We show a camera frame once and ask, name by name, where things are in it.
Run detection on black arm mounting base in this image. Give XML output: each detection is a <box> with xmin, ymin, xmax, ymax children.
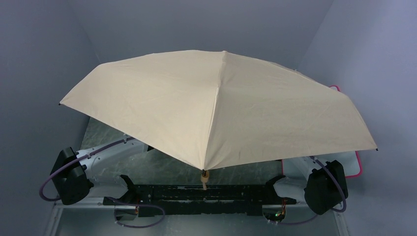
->
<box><xmin>119</xmin><ymin>184</ymin><xmax>296</xmax><ymax>217</ymax></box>

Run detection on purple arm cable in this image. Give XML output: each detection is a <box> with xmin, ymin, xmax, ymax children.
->
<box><xmin>38</xmin><ymin>137</ymin><xmax>136</xmax><ymax>202</ymax></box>
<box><xmin>268</xmin><ymin>156</ymin><xmax>347</xmax><ymax>226</ymax></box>

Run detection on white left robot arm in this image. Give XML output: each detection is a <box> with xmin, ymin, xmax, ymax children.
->
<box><xmin>48</xmin><ymin>135</ymin><xmax>152</xmax><ymax>206</ymax></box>

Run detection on aluminium frame rail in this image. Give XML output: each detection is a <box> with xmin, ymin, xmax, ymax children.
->
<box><xmin>54</xmin><ymin>200</ymin><xmax>135</xmax><ymax>210</ymax></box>

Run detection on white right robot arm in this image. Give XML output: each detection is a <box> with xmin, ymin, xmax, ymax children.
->
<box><xmin>266</xmin><ymin>154</ymin><xmax>350</xmax><ymax>215</ymax></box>

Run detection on pink-framed whiteboard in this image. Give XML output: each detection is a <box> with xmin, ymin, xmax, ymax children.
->
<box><xmin>281</xmin><ymin>85</ymin><xmax>363</xmax><ymax>179</ymax></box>

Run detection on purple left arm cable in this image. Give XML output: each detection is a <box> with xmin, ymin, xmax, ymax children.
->
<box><xmin>38</xmin><ymin>137</ymin><xmax>136</xmax><ymax>202</ymax></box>

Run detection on beige folding umbrella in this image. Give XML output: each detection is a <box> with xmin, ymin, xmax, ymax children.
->
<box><xmin>60</xmin><ymin>50</ymin><xmax>377</xmax><ymax>171</ymax></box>

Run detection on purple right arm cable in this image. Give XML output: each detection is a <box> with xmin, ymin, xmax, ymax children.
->
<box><xmin>268</xmin><ymin>156</ymin><xmax>347</xmax><ymax>226</ymax></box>

